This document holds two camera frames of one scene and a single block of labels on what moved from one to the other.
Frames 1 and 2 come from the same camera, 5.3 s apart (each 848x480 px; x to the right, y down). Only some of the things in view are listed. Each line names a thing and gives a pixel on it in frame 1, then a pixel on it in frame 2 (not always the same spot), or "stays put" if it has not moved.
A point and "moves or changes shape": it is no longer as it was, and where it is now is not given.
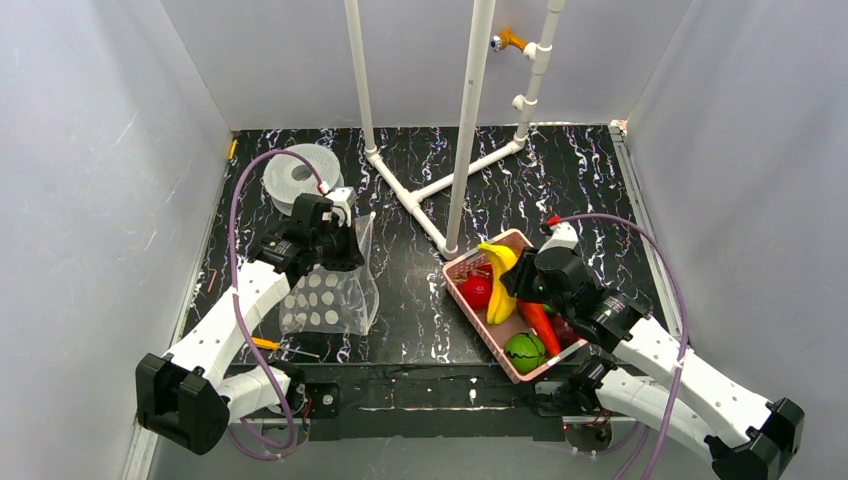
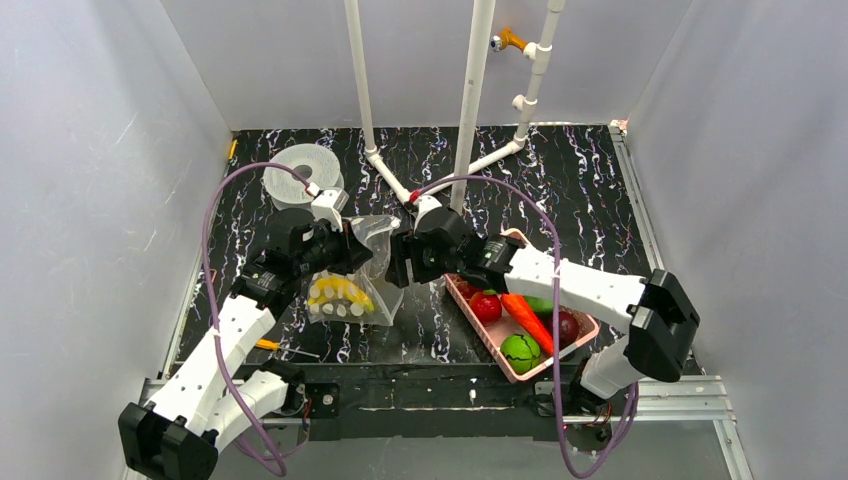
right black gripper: x=520 y=279 -> x=403 y=259
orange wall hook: x=505 y=39 stays put
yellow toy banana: x=502 y=301 -> x=333 y=287
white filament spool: x=287 y=176 stays put
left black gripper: x=346 y=248 stays put
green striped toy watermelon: x=525 y=352 stays put
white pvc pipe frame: x=460 y=184 stays put
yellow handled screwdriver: x=276 y=346 stays put
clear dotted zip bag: x=327 y=301 moves or changes shape
